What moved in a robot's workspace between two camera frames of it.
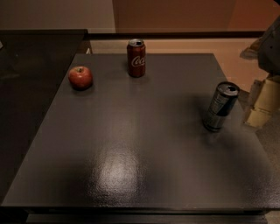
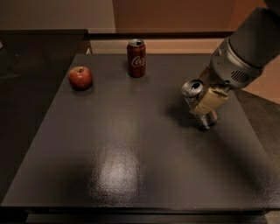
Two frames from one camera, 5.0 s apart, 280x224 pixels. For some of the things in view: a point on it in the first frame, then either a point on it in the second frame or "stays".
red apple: (80, 78) stays
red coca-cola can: (136, 58) stays
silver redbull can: (221, 105) -> (191, 90)
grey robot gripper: (270, 49) -> (232, 66)
